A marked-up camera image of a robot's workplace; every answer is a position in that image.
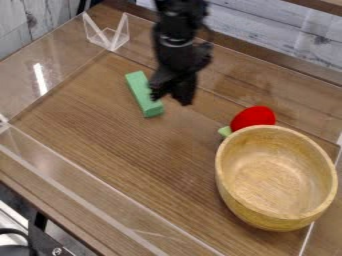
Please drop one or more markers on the black table leg bracket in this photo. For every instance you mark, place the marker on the black table leg bracket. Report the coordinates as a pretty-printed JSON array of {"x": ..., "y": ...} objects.
[{"x": 42, "y": 243}]

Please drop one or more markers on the green rectangular block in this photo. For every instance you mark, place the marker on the green rectangular block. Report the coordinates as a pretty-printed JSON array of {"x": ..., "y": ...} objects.
[{"x": 138, "y": 85}]

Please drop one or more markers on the clear acrylic corner bracket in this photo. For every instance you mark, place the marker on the clear acrylic corner bracket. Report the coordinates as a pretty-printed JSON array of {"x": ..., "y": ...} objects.
[{"x": 107, "y": 38}]

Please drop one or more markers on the clear acrylic tray wall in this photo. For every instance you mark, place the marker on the clear acrylic tray wall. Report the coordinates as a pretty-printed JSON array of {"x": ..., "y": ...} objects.
[{"x": 111, "y": 222}]

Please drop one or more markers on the red plush strawberry toy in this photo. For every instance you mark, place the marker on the red plush strawberry toy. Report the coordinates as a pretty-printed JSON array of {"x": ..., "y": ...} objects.
[{"x": 257, "y": 115}]

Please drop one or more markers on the wooden bowl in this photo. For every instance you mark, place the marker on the wooden bowl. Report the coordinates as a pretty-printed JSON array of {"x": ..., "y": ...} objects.
[{"x": 276, "y": 177}]

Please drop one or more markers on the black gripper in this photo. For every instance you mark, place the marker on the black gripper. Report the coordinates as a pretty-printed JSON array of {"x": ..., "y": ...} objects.
[{"x": 175, "y": 77}]

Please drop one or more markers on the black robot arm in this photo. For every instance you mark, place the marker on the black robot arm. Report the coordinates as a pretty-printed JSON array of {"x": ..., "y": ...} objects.
[{"x": 181, "y": 19}]

